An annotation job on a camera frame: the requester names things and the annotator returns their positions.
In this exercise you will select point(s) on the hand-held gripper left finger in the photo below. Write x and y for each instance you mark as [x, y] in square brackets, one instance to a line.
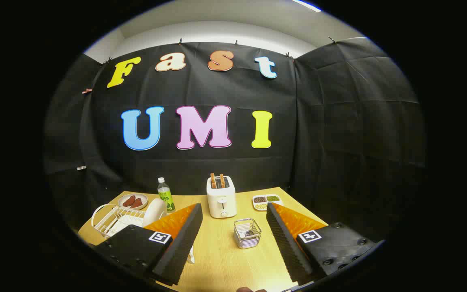
[181, 251]

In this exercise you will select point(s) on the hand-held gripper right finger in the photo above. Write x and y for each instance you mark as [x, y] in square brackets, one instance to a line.
[286, 247]

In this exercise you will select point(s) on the grey plate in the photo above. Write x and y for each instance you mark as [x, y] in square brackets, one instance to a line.
[154, 211]

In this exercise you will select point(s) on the white divided dish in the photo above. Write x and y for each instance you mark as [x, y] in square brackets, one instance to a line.
[280, 201]

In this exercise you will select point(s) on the small beige plate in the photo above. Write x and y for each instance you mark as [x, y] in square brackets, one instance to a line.
[144, 199]

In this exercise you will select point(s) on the yellow soybeans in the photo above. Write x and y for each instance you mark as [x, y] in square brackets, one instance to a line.
[261, 206]

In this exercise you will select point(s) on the green beans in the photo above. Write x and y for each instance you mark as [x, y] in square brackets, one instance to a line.
[273, 198]

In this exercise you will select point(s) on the dark red beans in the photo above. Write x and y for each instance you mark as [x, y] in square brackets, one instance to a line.
[260, 199]

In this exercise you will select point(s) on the green label drink bottle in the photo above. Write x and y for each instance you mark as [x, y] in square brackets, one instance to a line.
[165, 196]

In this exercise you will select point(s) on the white toaster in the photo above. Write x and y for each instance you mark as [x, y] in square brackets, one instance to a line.
[221, 202]

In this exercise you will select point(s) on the brown meat piece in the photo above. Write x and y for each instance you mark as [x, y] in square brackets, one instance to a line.
[137, 202]
[128, 200]

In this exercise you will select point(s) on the toasted bread slice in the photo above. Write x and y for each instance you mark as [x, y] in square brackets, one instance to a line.
[221, 180]
[213, 181]

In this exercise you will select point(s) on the black backdrop cloth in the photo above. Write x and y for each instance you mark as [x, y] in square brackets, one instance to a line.
[217, 166]

